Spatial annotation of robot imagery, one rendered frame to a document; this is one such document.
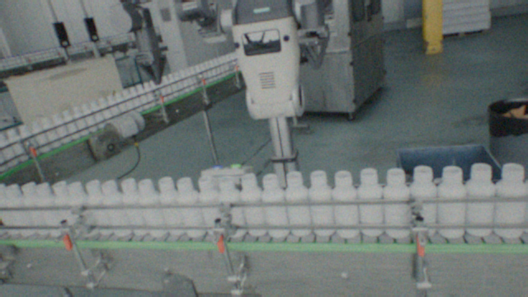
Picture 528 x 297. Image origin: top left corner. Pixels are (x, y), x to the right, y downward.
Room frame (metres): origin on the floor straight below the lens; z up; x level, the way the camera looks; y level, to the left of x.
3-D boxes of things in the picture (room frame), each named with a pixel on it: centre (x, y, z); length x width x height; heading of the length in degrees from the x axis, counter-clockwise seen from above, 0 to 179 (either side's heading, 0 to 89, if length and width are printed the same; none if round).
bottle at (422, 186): (0.72, -0.33, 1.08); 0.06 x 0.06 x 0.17
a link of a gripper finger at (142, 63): (1.05, 0.29, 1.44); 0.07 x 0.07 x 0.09; 74
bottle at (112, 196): (0.94, 0.47, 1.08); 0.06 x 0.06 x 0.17
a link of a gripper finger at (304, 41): (0.90, -0.14, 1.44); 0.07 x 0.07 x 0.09; 74
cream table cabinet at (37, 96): (4.66, 2.41, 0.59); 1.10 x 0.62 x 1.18; 146
